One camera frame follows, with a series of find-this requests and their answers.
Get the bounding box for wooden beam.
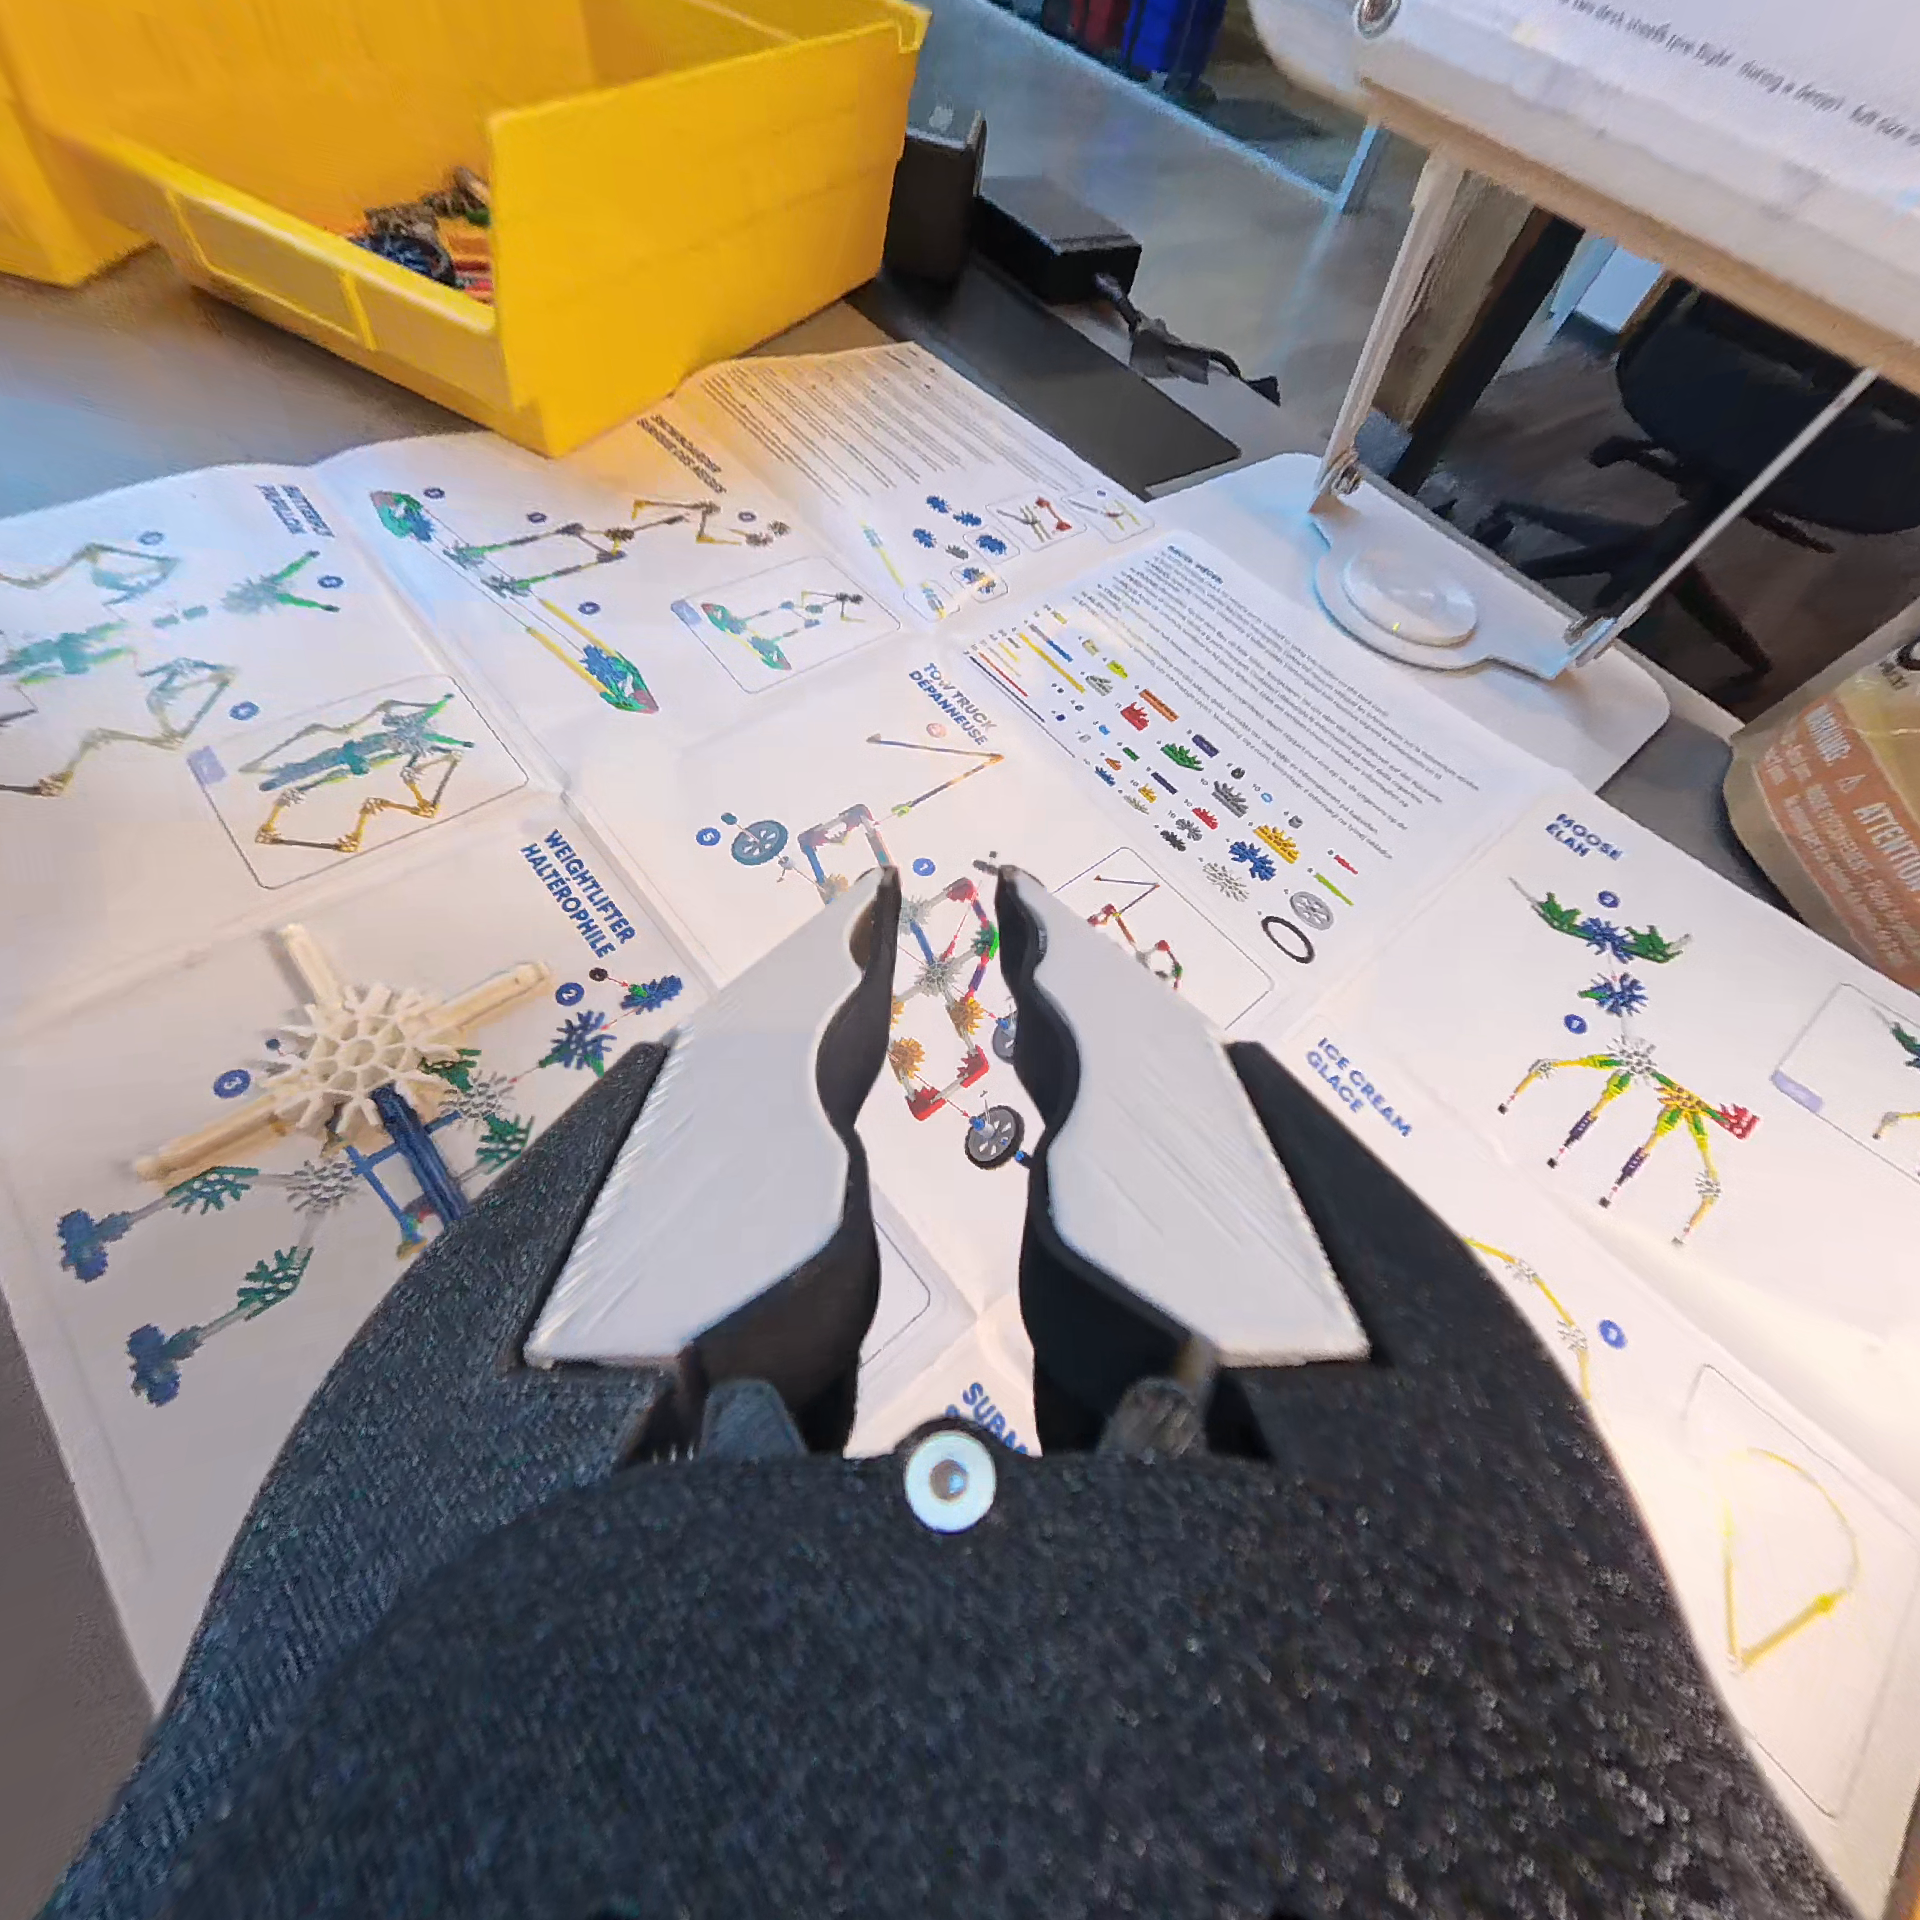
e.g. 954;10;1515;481
1371;151;1554;437

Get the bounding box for white printed instruction sheet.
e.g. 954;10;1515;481
0;343;1920;1913

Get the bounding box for black office chair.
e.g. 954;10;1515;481
1476;286;1920;683

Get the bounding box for black box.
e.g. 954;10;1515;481
884;108;990;290

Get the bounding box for black power adapter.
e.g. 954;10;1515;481
977;177;1145;298

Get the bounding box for red and blue panels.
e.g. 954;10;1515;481
1026;0;1249;108

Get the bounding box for brown labelled packet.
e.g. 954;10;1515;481
1726;631;1920;995

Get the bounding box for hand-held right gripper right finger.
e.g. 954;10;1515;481
992;865;1374;1454

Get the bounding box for pile of toy pieces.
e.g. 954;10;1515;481
323;165;496;302

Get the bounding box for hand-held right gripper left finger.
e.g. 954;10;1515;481
522;865;903;1454

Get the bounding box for large yellow plastic bin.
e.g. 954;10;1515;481
0;0;932;459

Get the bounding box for printed paper sheet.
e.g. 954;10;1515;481
1358;0;1920;266

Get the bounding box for white snowflake connector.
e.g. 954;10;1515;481
264;982;459;1137

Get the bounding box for black cable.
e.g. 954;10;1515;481
1092;276;1286;407

